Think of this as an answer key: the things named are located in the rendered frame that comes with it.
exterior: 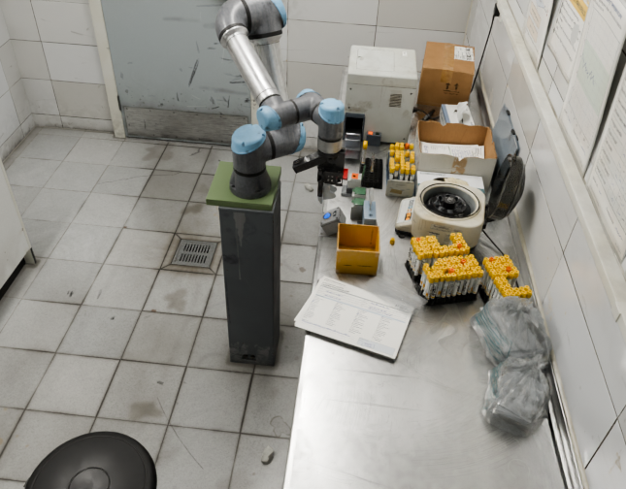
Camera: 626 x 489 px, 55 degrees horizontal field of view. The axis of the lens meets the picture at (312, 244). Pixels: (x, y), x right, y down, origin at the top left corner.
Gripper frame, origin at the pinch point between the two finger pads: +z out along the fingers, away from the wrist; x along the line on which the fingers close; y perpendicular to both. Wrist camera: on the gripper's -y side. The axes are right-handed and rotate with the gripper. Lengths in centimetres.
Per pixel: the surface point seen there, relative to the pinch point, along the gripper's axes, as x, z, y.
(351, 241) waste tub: -8.0, 9.6, 12.0
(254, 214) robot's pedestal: 7.5, 14.8, -23.2
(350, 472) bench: -88, 13, 16
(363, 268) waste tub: -20.5, 9.6, 16.3
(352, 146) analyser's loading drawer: 50, 9, 9
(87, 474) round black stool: -85, 35, -52
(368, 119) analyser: 61, 2, 14
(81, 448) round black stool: -78, 35, -57
